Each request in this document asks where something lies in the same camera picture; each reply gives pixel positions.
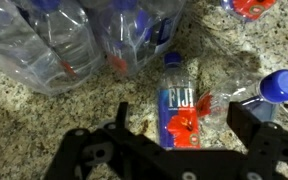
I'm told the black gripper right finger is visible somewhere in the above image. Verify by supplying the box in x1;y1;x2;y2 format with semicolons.
226;100;288;180

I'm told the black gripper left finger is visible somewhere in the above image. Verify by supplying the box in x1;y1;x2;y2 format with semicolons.
43;100;199;180

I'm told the plastic-wrapped water bottle pack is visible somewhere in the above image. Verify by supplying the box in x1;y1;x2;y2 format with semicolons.
0;0;187;97

